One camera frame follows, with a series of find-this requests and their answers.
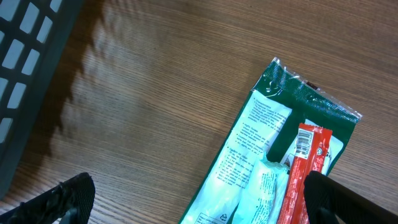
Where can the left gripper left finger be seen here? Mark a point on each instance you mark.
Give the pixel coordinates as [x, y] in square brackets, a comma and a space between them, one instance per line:
[70, 201]

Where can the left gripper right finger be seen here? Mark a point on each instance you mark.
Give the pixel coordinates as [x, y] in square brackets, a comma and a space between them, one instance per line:
[330, 202]

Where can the red sachet stick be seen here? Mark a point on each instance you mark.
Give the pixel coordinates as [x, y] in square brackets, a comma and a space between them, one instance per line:
[312, 146]

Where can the pale teal sachet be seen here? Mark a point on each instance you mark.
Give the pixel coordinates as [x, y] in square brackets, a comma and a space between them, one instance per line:
[262, 198]

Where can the green plastic packet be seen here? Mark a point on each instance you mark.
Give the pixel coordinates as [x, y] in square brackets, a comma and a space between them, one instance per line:
[266, 127]

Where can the grey plastic shopping basket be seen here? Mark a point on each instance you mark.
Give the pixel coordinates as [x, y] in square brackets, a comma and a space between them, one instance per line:
[33, 36]

